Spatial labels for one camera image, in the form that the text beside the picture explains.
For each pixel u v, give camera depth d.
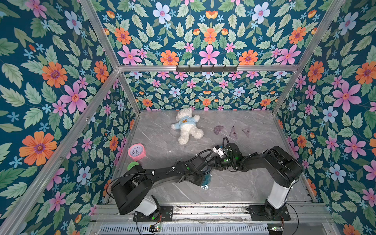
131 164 0.86
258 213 0.73
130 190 0.43
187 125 1.01
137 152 0.94
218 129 1.09
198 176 0.76
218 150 0.88
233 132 1.08
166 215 0.73
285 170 0.50
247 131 1.08
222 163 0.81
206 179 0.84
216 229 0.77
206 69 0.94
